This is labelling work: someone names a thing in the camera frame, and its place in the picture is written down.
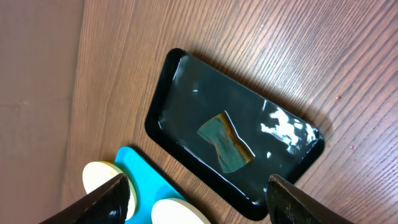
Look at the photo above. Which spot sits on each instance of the white plate with stain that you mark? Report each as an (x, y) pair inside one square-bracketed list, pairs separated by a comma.
[(176, 211)]

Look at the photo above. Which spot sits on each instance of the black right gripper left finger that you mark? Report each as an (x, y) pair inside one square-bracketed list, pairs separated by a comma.
[(106, 204)]

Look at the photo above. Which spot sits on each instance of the teal plastic tray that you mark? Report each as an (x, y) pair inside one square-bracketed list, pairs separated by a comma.
[(149, 185)]

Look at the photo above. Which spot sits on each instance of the black rectangular water tray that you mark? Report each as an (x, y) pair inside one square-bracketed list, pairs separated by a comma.
[(189, 93)]

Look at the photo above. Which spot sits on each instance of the green yellow sponge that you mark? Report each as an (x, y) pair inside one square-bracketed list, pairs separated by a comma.
[(232, 152)]

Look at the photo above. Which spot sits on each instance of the light green plate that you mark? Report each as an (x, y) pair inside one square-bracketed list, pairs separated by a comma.
[(97, 173)]

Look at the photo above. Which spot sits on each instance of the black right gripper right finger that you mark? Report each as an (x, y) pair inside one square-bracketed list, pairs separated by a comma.
[(288, 204)]

